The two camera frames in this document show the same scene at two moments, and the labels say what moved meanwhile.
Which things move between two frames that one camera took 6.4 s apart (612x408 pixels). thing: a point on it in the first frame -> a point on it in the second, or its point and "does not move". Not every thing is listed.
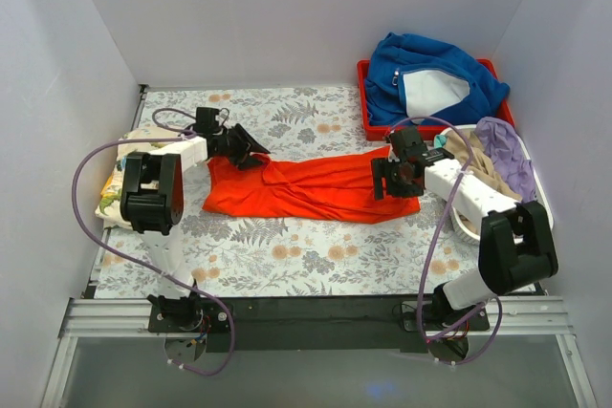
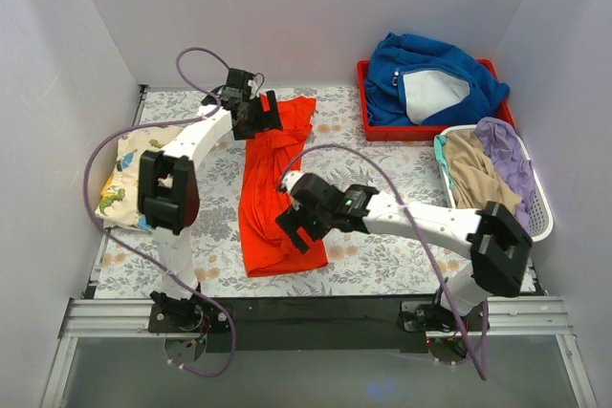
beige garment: (458, 145) does not move
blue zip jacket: (412, 76) does not move
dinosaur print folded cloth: (140, 139) does not move
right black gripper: (380, 179) -> (302, 219)
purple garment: (509, 157) does not move
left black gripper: (240, 144) -> (258, 118)
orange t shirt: (332, 186) -> (267, 246)
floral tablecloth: (236, 255) does not move
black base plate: (312, 325) does not move
